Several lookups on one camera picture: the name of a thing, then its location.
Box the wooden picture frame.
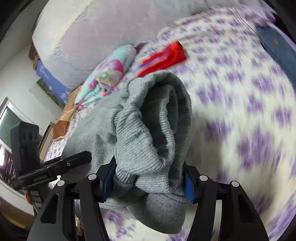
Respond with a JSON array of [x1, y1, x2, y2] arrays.
[[39, 122, 55, 163]]

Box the blue patterned cloth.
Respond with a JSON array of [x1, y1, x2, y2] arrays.
[[36, 60, 71, 109]]

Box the red striped folded garment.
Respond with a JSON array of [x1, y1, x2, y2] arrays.
[[137, 41, 187, 77]]

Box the brown orange pillow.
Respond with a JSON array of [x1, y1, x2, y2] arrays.
[[53, 84, 82, 141]]

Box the window with white frame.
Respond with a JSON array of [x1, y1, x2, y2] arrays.
[[1, 97, 35, 153]]

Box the purple floral bedspread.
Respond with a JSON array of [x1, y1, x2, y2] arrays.
[[43, 6, 296, 241]]

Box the grey sweatpants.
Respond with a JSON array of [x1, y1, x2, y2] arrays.
[[62, 71, 192, 234]]

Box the blue denim jeans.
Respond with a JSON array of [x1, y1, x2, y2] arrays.
[[256, 25, 295, 89]]

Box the floral folded blanket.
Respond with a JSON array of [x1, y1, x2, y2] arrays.
[[75, 45, 137, 109]]

